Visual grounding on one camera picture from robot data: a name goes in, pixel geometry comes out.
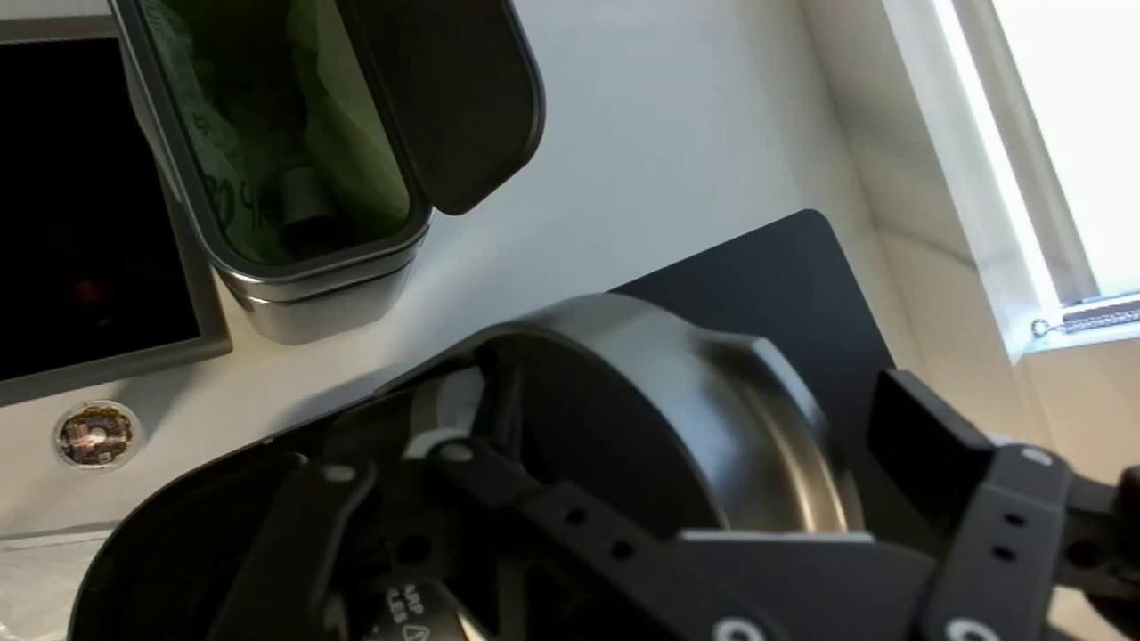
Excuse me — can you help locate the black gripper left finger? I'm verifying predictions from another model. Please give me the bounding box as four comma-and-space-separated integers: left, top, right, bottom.
207, 440, 716, 641

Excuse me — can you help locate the green bin liner bag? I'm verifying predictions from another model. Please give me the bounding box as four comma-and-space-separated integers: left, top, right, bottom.
141, 0, 422, 270

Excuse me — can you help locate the black silver coffee maker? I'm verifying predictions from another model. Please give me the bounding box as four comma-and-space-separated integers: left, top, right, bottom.
66, 209, 934, 641

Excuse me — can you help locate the window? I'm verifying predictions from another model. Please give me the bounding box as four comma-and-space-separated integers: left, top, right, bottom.
884, 0, 1140, 364

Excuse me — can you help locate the steel framed counter chute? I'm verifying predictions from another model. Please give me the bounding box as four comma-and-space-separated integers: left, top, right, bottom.
0, 13, 236, 410

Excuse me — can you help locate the used dark coffee pod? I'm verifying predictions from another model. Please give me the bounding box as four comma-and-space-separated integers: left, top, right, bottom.
278, 164, 341, 237

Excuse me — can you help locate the white coffee pod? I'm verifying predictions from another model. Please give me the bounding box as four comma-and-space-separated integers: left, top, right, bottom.
50, 398, 148, 469

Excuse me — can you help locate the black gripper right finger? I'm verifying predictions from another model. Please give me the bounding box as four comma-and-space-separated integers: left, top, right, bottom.
868, 367, 1073, 641

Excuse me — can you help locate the stainless steel lidded bin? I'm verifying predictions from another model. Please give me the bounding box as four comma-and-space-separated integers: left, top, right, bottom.
103, 0, 550, 351

